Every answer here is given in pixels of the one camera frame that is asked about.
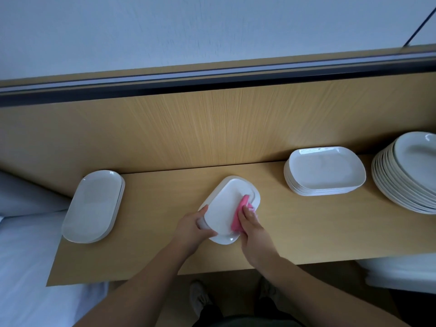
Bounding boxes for person's right forearm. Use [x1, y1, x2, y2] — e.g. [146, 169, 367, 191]
[255, 255, 410, 327]

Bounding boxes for white bed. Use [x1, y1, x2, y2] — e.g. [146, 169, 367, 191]
[0, 214, 110, 327]

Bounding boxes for black wall rail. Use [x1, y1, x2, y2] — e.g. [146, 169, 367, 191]
[0, 54, 436, 108]

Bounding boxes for stack of white round plates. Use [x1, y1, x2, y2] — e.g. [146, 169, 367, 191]
[371, 131, 436, 215]

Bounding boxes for stack of white rectangular plates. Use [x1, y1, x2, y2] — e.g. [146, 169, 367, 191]
[284, 146, 367, 197]

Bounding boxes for pink cleaning cloth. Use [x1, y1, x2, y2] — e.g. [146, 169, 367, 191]
[230, 194, 256, 233]

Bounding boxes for person's left hand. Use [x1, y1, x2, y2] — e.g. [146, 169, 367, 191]
[170, 205, 218, 256]

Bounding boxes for person's right hand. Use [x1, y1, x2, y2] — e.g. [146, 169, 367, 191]
[236, 204, 282, 270]

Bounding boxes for person's left forearm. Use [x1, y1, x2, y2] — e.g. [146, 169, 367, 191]
[75, 238, 192, 327]

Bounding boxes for grey upholstered headboard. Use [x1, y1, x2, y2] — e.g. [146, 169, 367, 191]
[0, 170, 72, 219]

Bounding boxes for white glossy rectangular plate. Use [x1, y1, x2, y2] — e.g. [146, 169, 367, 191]
[61, 170, 126, 244]
[198, 175, 262, 245]

